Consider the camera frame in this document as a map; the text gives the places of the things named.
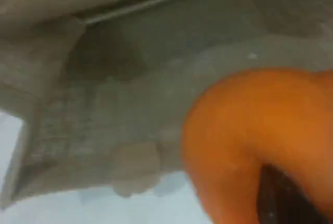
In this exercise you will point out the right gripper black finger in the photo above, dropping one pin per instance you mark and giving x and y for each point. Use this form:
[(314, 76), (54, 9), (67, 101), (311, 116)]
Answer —
[(283, 203)]

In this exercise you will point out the orange fruit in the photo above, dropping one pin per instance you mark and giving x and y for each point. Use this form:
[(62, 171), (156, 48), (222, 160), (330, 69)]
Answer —
[(260, 120)]

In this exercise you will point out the brown burlap tote bag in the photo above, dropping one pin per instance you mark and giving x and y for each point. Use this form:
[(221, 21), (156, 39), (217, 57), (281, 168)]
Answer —
[(156, 65)]

